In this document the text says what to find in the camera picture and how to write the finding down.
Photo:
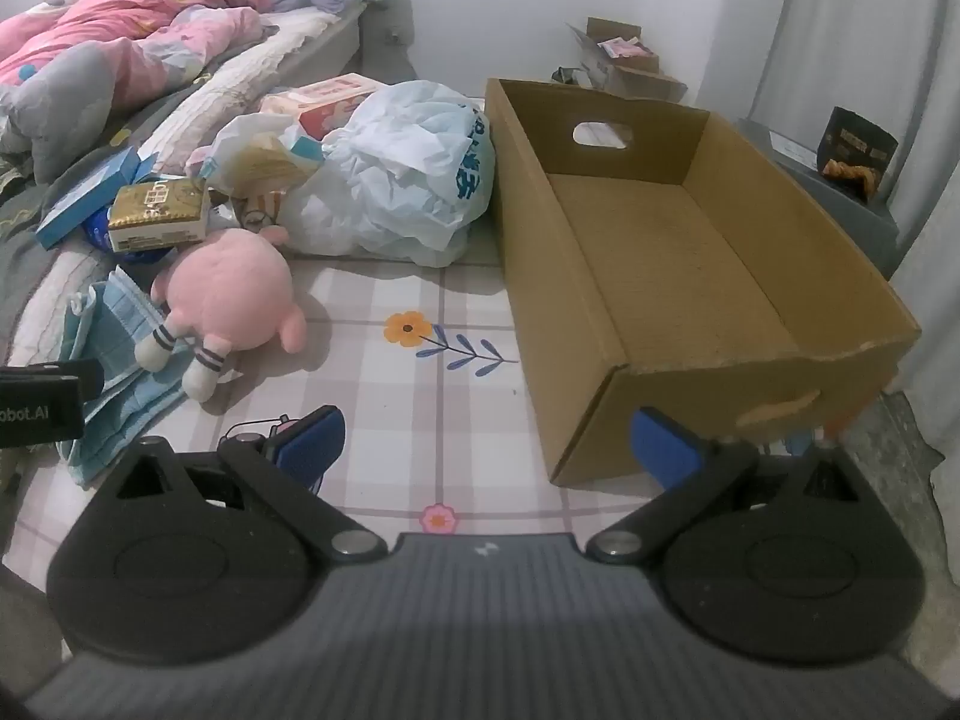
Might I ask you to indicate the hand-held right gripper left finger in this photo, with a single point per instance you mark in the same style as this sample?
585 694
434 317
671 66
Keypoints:
311 441

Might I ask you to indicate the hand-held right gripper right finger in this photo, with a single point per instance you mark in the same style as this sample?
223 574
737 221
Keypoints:
667 450

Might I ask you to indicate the blue striped towel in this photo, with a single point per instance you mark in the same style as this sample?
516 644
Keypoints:
112 315

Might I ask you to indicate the pink plush toy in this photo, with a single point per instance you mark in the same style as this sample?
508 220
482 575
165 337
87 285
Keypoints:
225 285

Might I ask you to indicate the large cardboard box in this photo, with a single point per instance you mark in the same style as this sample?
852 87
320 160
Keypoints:
675 255

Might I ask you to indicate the white green wipes packet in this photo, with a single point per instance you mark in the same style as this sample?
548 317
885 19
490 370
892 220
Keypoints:
82 199

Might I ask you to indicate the gold foil packet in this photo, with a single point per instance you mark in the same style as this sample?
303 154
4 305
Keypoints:
157 210

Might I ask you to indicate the clear bag with yellow packet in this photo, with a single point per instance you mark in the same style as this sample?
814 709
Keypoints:
259 157

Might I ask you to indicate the grey bedsheet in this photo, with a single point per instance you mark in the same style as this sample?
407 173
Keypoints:
22 255

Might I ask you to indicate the white plastic bag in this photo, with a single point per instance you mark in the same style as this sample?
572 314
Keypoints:
390 180

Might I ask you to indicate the white paper sheet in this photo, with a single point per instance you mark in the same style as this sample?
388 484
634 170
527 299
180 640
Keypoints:
793 148

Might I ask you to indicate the pink and red tissue pack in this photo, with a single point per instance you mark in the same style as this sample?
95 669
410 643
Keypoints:
330 94

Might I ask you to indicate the black snack bag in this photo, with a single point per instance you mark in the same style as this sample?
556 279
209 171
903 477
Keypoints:
855 146

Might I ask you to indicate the white fringed blanket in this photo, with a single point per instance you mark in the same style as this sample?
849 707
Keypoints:
225 82

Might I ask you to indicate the small open cardboard box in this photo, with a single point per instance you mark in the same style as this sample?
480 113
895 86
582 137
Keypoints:
637 79

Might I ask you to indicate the pink packet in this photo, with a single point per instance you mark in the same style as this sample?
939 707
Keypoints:
626 50

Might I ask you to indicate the pink patterned quilt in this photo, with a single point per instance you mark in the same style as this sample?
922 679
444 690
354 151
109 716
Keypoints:
150 15

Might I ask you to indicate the grey nightstand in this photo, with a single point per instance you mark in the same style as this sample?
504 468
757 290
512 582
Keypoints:
401 15

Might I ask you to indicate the white curtain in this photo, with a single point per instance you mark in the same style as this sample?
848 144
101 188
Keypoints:
900 30

